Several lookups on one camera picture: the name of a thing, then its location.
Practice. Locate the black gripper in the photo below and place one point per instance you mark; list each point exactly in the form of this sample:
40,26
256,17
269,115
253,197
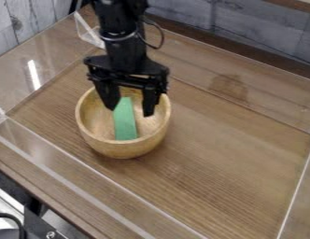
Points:
125,67

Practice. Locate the green rectangular block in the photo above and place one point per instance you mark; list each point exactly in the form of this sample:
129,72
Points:
124,125

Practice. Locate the round wooden bowl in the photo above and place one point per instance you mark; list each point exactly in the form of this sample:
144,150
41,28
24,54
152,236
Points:
96,125

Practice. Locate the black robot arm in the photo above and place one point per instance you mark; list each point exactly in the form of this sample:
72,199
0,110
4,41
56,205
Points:
121,17

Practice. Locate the clear acrylic corner bracket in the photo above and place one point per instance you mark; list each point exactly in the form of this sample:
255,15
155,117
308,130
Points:
87,33

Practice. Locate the black metal table bracket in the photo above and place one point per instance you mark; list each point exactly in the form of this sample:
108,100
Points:
37,229

